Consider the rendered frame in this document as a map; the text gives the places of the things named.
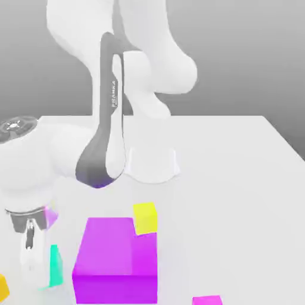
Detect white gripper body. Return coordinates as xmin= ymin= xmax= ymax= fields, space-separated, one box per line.
xmin=20 ymin=229 xmax=52 ymax=291

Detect small orange cube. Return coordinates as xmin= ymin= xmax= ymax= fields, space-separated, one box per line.
xmin=0 ymin=273 xmax=11 ymax=304

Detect small magenta cube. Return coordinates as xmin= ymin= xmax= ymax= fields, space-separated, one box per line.
xmin=191 ymin=295 xmax=224 ymax=305

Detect large magenta box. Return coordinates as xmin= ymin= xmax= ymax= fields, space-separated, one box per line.
xmin=71 ymin=217 xmax=158 ymax=305

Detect small yellow cube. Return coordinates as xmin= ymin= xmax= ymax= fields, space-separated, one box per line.
xmin=132 ymin=202 xmax=158 ymax=236

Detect small teal cube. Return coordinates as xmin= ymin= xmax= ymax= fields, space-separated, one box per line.
xmin=38 ymin=244 xmax=64 ymax=292

